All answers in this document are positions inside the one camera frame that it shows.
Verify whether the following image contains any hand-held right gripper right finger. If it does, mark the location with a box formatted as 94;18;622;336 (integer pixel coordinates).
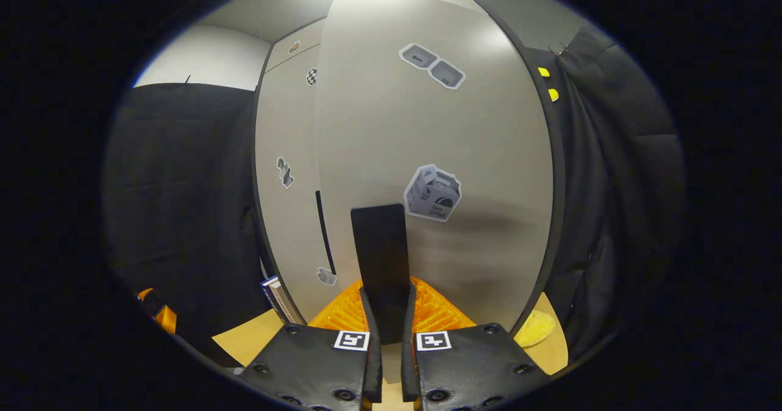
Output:
400;277;554;411

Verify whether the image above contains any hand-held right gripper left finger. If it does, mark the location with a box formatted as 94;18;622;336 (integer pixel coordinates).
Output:
235;277;384;411

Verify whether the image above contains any black door handle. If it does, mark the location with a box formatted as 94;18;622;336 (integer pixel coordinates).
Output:
315;190;337;276
350;203;411;346

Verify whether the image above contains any grey cabinet door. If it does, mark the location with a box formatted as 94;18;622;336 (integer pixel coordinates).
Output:
313;0;566;338
254;35;337;326

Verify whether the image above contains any grey cabinet drawer front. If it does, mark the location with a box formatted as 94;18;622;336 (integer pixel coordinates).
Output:
266;17;324;73

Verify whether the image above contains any white blue booklet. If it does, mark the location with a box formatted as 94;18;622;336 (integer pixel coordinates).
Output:
260;275;306;326

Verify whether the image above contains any black backdrop cloth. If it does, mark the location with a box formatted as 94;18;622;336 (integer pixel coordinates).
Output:
104;81;276;363
525;23;688;363

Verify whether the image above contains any yellow sponge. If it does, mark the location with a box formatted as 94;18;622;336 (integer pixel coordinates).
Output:
513;310;558;349

